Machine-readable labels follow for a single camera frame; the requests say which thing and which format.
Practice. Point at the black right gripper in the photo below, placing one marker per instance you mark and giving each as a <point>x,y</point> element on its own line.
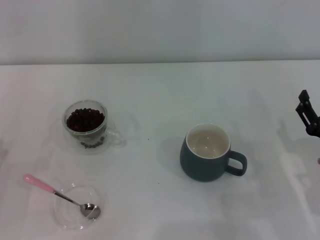
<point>315,128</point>

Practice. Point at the dark teal ceramic mug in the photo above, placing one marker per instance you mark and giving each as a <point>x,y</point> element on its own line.
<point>200,170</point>

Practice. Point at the pile of coffee beans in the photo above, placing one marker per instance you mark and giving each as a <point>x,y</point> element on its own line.
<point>85,120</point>

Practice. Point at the double-walled clear glass cup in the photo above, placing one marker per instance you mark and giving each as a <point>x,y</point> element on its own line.
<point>75,146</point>

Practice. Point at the clear glass saucer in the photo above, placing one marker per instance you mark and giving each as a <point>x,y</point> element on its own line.
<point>67,217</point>

